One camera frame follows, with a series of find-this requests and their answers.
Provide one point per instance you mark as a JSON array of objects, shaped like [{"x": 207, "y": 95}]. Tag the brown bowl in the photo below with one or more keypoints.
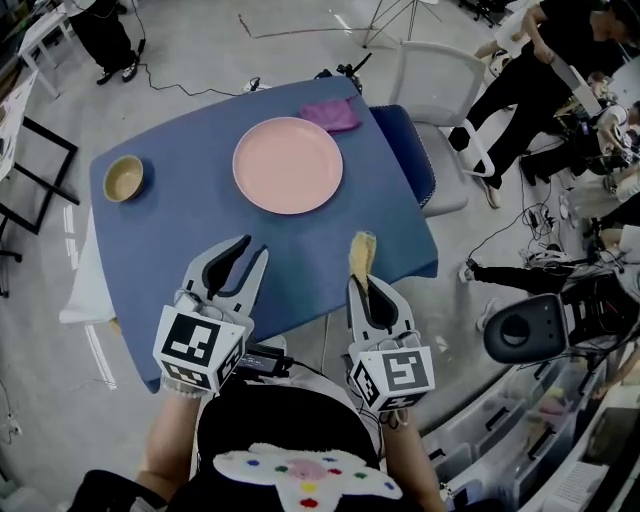
[{"x": 122, "y": 179}]

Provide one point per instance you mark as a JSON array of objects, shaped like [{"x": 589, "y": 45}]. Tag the pink big plate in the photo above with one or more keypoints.
[{"x": 287, "y": 165}]

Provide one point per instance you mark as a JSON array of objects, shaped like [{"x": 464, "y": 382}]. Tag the small white table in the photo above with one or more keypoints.
[{"x": 45, "y": 25}]

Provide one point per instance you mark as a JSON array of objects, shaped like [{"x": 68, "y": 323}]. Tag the black shirt with plush patch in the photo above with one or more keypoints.
[{"x": 280, "y": 425}]

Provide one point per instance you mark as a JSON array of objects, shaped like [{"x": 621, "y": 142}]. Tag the purple cloth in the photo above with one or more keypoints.
[{"x": 330, "y": 114}]

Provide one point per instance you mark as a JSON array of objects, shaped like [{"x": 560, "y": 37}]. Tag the white table with black frame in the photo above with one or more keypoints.
[{"x": 5, "y": 135}]

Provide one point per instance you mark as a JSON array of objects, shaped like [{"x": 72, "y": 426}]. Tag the white power strip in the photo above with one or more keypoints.
[{"x": 252, "y": 86}]

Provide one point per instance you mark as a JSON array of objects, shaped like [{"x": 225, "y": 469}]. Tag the white sheet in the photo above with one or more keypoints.
[{"x": 87, "y": 280}]

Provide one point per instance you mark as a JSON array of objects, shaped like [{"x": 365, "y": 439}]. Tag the person's right forearm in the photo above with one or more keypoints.
[{"x": 412, "y": 460}]

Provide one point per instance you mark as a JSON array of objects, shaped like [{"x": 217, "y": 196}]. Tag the clear plastic storage drawers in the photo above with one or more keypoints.
[{"x": 525, "y": 440}]

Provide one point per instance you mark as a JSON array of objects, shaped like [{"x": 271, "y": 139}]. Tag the person's left forearm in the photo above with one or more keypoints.
[{"x": 167, "y": 440}]

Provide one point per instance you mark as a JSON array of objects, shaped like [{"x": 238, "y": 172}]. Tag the yellow sponge cloth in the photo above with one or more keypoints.
[{"x": 362, "y": 250}]

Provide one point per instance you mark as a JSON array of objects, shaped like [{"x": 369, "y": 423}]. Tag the light trousers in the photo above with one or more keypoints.
[{"x": 320, "y": 380}]

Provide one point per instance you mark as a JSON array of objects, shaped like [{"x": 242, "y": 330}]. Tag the black box device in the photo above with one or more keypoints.
[{"x": 262, "y": 361}]

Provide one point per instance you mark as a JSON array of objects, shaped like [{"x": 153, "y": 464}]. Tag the blue tablecloth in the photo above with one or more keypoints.
[{"x": 175, "y": 240}]

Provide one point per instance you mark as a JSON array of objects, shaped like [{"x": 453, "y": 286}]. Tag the round white table gold legs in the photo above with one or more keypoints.
[{"x": 412, "y": 20}]

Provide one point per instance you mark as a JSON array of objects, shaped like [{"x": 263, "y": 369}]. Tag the white mesh office chair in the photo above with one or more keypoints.
[{"x": 440, "y": 75}]

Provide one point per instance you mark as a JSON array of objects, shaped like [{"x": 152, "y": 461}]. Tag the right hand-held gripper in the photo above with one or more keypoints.
[{"x": 402, "y": 372}]

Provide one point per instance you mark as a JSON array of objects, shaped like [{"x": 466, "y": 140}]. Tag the black tripod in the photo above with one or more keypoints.
[{"x": 350, "y": 70}]

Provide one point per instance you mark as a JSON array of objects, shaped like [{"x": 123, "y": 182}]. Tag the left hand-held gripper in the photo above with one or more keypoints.
[{"x": 187, "y": 345}]

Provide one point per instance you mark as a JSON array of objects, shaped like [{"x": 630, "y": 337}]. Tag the dark blue seat cloth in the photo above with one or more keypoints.
[{"x": 405, "y": 150}]

